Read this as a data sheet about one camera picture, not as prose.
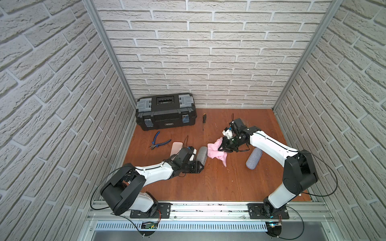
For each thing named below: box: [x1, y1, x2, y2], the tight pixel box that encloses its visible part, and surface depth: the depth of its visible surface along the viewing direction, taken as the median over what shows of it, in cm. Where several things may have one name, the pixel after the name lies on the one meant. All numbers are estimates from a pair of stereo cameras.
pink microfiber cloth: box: [207, 137, 228, 168], surface depth 85 cm
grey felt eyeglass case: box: [196, 146, 208, 169], surface depth 89 cm
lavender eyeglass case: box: [245, 147, 263, 171], surface depth 90 cm
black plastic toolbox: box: [135, 92, 198, 131], surface depth 99 cm
